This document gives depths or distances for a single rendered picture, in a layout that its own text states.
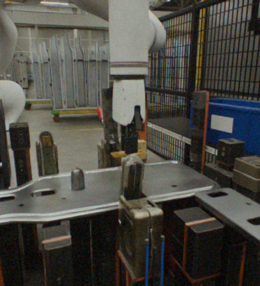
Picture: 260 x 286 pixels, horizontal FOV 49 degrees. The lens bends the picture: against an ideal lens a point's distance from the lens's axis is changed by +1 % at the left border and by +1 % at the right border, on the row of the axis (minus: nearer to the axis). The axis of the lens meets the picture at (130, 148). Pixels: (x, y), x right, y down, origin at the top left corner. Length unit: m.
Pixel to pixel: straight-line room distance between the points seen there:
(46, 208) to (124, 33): 0.38
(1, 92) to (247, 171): 0.82
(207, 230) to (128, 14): 0.44
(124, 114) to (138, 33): 0.17
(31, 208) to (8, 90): 0.60
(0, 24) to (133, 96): 0.50
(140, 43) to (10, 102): 0.62
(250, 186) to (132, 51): 0.39
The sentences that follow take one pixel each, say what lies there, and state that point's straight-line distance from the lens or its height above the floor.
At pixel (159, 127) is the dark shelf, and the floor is 1.02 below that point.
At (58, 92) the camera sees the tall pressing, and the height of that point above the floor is 0.71.
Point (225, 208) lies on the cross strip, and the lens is 0.61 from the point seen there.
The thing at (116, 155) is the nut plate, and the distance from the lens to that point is 0.67.
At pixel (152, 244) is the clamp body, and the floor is 0.99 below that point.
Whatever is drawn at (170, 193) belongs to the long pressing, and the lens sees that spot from 0.65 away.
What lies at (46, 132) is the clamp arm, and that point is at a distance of 0.79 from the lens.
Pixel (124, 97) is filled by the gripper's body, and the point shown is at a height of 1.21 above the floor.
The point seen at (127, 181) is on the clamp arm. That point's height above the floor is 1.07.
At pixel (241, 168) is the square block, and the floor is 1.04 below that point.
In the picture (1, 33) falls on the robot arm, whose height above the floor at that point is 1.37.
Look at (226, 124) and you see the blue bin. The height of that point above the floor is 1.10.
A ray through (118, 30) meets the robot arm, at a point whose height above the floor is 1.34.
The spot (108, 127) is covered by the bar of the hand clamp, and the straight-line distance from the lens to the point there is 0.81.
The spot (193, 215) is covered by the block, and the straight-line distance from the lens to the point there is 0.61.
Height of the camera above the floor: 1.26
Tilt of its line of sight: 15 degrees down
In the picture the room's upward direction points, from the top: straight up
